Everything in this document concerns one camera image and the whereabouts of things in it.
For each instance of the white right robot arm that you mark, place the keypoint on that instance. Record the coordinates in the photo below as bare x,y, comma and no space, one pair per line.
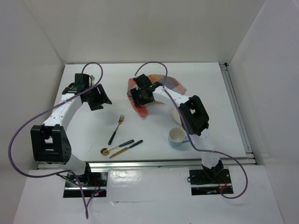
194,120

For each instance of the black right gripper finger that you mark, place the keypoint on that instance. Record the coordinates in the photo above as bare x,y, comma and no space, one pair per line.
138,102
148,100

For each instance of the cream ceramic plate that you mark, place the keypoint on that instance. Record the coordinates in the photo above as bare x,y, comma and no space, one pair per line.
176,116

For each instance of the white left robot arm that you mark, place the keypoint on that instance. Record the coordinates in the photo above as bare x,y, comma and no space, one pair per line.
49,140

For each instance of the gold fork dark handle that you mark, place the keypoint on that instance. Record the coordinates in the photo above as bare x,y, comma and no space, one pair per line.
120,121

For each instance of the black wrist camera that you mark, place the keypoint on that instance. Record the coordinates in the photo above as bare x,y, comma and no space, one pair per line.
142,81
83,80

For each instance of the gold knife dark handle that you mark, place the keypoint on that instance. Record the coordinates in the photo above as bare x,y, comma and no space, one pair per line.
125,149

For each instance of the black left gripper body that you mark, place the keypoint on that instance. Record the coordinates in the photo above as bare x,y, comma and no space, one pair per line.
93,95

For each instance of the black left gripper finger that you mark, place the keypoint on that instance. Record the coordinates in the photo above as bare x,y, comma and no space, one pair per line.
103,96
95,106

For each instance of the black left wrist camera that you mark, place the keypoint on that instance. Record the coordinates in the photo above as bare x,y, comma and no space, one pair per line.
83,80

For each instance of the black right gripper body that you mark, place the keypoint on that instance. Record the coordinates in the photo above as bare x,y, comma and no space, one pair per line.
134,91

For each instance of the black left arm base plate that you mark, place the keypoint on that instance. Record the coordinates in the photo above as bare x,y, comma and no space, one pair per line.
92,179

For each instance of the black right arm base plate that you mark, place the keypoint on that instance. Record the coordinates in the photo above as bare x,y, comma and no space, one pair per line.
199,177

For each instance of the aluminium front table rail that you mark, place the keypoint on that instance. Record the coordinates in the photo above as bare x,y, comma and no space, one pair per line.
249,160

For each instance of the gold spoon dark handle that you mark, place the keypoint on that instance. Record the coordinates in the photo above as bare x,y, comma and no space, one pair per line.
106,151

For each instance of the light blue mug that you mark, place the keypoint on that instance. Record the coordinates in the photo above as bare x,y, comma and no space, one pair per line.
177,137

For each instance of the checked orange blue placemat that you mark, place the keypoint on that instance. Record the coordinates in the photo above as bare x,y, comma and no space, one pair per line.
171,83

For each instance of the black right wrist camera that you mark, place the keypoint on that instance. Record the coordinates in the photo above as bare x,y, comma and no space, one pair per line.
142,81

